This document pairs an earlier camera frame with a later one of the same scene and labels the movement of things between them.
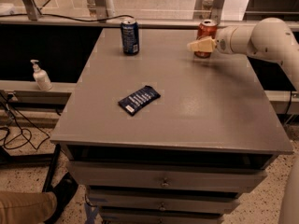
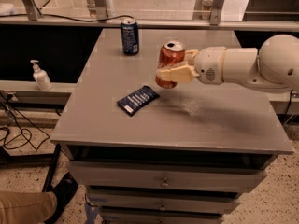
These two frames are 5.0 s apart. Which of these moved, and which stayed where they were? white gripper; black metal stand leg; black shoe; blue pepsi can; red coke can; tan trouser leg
Moved: white gripper; red coke can
Stayed: blue pepsi can; black shoe; tan trouser leg; black metal stand leg
